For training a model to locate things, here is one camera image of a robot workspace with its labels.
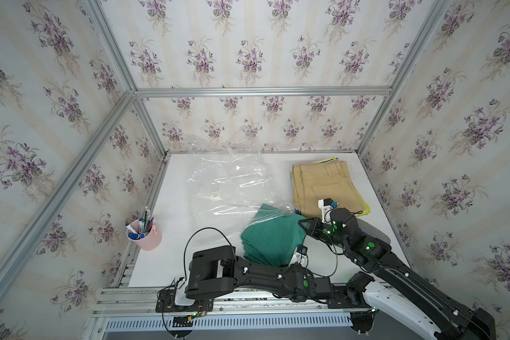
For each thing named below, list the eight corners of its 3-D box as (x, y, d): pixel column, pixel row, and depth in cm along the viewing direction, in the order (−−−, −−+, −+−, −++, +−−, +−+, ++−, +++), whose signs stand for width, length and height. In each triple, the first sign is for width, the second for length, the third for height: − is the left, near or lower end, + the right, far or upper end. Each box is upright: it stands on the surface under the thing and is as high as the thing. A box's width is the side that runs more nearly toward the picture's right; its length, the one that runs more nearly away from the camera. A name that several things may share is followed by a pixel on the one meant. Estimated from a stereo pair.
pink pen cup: (136, 250, 87) (122, 238, 77) (143, 232, 92) (130, 219, 82) (160, 250, 87) (149, 238, 77) (166, 232, 92) (156, 219, 82)
